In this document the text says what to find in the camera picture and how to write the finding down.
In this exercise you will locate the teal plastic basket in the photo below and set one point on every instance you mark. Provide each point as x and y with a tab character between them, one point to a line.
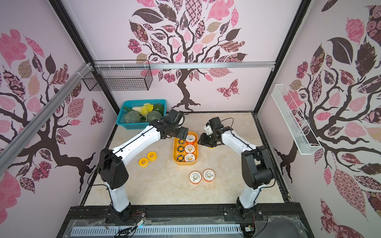
127	106

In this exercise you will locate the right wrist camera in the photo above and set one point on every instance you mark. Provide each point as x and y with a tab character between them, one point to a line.
208	129

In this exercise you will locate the dark green avocado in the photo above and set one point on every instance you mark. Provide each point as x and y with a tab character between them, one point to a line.
159	108

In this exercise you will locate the yellow white cabbage toy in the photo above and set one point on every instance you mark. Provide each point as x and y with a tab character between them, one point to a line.
144	110

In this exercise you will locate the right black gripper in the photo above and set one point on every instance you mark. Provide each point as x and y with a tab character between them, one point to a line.
207	140

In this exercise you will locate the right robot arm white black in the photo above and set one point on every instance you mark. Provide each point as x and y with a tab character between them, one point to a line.
257	169

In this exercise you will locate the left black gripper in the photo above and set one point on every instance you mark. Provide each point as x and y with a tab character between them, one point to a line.
182	133

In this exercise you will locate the green round melon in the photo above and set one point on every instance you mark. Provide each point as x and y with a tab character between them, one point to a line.
153	115
132	117

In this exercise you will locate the white wire wall shelf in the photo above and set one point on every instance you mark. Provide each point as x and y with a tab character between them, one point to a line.
288	103

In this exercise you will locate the white cable duct strip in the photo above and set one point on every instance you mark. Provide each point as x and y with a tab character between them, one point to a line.
159	231

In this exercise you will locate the orange white tape roll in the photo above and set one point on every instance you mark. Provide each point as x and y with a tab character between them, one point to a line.
189	149
195	177
191	139
209	175
190	157

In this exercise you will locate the green round melon left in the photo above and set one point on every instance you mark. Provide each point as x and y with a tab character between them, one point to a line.
132	117

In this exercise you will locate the green round melon right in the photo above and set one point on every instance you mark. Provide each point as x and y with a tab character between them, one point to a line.
153	115

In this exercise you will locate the black wire wall basket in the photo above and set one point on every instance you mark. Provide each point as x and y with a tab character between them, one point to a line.
119	75

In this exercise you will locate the black yellow tape roll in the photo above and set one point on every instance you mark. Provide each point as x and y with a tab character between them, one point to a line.
180	149
181	142
180	158

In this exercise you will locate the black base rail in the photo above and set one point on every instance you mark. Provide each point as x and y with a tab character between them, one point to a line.
229	212

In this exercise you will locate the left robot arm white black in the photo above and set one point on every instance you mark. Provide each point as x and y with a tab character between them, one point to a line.
113	162

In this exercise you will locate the yellow plastic storage box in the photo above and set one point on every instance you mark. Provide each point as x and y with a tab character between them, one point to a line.
176	153

